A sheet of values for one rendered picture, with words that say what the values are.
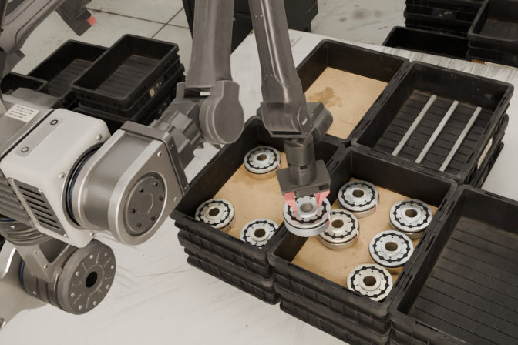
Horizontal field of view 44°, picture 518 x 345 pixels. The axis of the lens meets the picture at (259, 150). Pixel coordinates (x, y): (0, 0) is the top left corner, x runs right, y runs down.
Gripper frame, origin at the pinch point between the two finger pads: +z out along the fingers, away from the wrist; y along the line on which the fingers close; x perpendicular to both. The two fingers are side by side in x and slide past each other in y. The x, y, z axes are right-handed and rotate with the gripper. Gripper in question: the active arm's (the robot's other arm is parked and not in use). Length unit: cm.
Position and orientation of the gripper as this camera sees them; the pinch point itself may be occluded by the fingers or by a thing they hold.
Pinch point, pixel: (306, 205)
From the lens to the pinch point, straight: 135.9
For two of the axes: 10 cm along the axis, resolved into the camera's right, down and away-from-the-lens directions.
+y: -9.7, 2.2, -0.4
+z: 1.3, 7.3, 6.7
